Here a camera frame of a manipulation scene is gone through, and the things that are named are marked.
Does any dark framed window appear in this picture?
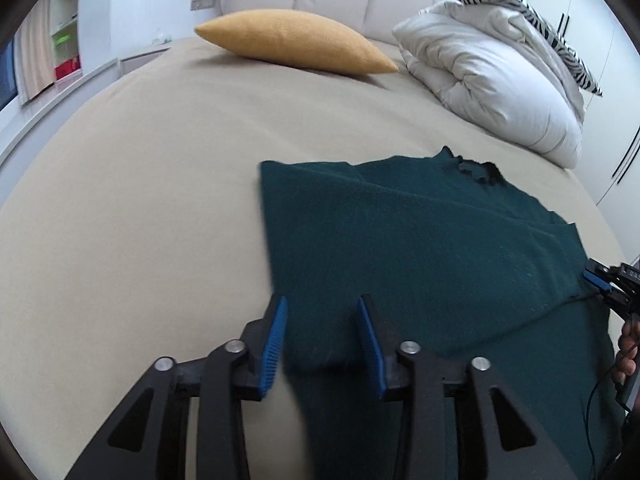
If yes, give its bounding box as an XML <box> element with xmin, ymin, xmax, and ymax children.
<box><xmin>0</xmin><ymin>40</ymin><xmax>18</xmax><ymax>110</ymax></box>

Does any green item on shelf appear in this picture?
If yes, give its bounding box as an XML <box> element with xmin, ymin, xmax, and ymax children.
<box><xmin>52</xmin><ymin>30</ymin><xmax>77</xmax><ymax>48</ymax></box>

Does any yellow throw pillow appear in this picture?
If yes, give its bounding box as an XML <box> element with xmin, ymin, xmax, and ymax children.
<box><xmin>195</xmin><ymin>9</ymin><xmax>398</xmax><ymax>76</ymax></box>

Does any red box on shelf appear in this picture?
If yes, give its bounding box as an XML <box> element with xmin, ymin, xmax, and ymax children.
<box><xmin>54</xmin><ymin>55</ymin><xmax>81</xmax><ymax>80</ymax></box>

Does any dark green knit sweater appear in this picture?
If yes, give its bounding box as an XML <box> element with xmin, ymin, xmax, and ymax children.
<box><xmin>260</xmin><ymin>150</ymin><xmax>623</xmax><ymax>479</ymax></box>

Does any white wardrobe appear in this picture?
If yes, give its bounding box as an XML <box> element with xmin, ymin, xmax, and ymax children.
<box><xmin>527</xmin><ymin>0</ymin><xmax>639</xmax><ymax>262</ymax></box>

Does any white wall shelf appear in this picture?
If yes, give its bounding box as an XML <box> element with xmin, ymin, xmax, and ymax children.
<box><xmin>50</xmin><ymin>0</ymin><xmax>80</xmax><ymax>68</ymax></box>

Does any person's right hand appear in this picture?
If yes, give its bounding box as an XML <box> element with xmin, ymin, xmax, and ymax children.
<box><xmin>612</xmin><ymin>321</ymin><xmax>639</xmax><ymax>385</ymax></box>

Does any black cable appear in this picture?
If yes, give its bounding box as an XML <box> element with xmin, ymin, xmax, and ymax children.
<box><xmin>584</xmin><ymin>339</ymin><xmax>640</xmax><ymax>466</ymax></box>

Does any wall socket panel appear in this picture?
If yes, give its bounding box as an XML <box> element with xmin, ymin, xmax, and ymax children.
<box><xmin>190</xmin><ymin>0</ymin><xmax>216</xmax><ymax>12</ymax></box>

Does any beige curtain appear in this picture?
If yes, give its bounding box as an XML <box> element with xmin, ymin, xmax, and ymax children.
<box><xmin>14</xmin><ymin>0</ymin><xmax>54</xmax><ymax>105</ymax></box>

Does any beige bed sheet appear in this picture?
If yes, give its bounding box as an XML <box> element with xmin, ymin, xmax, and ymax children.
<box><xmin>1</xmin><ymin>37</ymin><xmax>625</xmax><ymax>479</ymax></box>

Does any white bedside table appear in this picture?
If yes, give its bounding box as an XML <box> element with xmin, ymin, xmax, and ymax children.
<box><xmin>118</xmin><ymin>42</ymin><xmax>172</xmax><ymax>76</ymax></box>

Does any white folded duvet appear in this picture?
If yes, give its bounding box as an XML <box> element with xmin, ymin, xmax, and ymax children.
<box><xmin>392</xmin><ymin>0</ymin><xmax>586</xmax><ymax>169</ymax></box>

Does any zebra print pillow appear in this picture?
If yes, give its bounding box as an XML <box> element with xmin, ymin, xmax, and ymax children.
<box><xmin>458</xmin><ymin>0</ymin><xmax>602</xmax><ymax>96</ymax></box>

